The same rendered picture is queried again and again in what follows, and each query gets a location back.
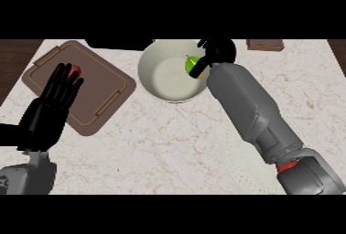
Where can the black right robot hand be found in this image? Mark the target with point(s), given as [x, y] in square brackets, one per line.
[220, 51]

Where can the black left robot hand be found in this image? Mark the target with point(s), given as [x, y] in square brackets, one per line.
[49, 103]

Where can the green-yellow lemon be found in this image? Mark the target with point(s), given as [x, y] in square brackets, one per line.
[191, 63]

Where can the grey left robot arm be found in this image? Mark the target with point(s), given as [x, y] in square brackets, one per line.
[28, 178]

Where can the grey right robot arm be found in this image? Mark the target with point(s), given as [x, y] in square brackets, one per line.
[265, 128]

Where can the brown placemat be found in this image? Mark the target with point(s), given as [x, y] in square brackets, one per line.
[96, 91]

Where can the white bowl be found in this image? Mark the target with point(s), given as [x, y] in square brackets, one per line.
[169, 76]

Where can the brown wooden box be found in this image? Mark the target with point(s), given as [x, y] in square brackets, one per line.
[265, 44]

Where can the red fruit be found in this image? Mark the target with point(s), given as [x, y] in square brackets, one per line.
[76, 69]

